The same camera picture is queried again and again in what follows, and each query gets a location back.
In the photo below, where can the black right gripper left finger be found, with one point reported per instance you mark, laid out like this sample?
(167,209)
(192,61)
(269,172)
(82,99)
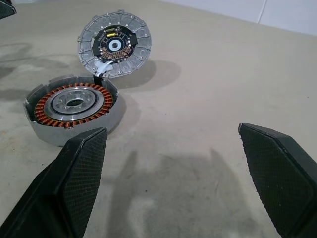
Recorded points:
(62,186)

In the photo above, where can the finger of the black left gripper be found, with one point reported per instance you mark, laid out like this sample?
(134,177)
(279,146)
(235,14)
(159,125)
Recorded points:
(5,7)

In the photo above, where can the small dark metal gear part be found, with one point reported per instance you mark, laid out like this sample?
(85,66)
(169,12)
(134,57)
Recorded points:
(133,27)

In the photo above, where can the silver motor housing copper windings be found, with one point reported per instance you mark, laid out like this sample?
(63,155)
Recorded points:
(44,134)

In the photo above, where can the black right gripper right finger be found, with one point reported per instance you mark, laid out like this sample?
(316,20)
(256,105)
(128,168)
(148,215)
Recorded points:
(284,186)

